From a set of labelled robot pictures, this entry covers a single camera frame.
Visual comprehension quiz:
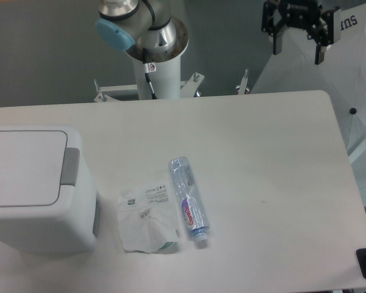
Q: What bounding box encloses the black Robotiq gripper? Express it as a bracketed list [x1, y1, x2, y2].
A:
[261, 1, 342, 65]

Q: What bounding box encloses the white trash can lid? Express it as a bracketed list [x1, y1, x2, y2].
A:
[0, 131, 67, 208]

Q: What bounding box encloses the white trash can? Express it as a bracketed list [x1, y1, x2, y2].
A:
[0, 125, 100, 253]

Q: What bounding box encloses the clear plastic water bottle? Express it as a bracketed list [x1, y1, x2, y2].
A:
[168, 156, 210, 243]

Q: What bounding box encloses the crumpled white plastic wrapper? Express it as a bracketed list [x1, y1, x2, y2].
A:
[117, 179, 179, 253]

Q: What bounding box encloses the grey lid push button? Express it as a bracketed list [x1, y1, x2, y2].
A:
[60, 148, 80, 186]

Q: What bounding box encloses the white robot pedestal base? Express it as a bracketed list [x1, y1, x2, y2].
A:
[94, 56, 205, 103]

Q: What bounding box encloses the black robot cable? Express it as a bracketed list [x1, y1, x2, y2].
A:
[142, 47, 158, 100]

